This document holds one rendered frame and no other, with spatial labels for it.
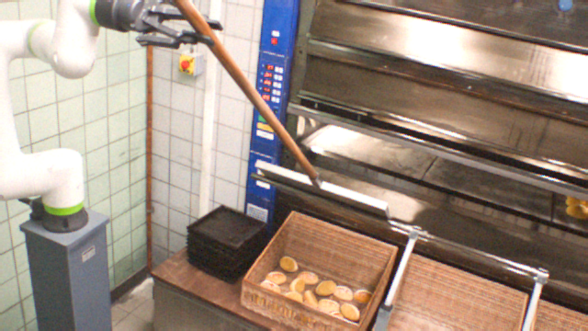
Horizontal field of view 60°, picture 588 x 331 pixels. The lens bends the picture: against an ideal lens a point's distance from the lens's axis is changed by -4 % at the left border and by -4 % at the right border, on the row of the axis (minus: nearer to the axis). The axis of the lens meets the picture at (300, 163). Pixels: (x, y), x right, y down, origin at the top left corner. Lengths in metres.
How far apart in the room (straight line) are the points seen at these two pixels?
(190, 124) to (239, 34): 0.59
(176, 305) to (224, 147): 0.82
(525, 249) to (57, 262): 1.83
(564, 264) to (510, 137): 0.60
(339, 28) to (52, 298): 1.52
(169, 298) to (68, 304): 0.82
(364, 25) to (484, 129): 0.65
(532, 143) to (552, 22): 0.47
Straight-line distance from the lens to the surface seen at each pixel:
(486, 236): 2.43
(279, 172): 2.09
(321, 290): 2.52
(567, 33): 2.16
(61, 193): 1.75
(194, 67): 2.65
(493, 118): 2.23
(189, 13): 1.06
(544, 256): 2.45
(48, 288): 1.97
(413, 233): 2.04
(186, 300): 2.58
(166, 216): 3.22
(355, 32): 2.29
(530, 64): 2.17
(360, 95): 2.33
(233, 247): 2.44
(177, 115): 2.89
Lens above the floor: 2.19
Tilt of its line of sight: 25 degrees down
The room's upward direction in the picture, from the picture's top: 8 degrees clockwise
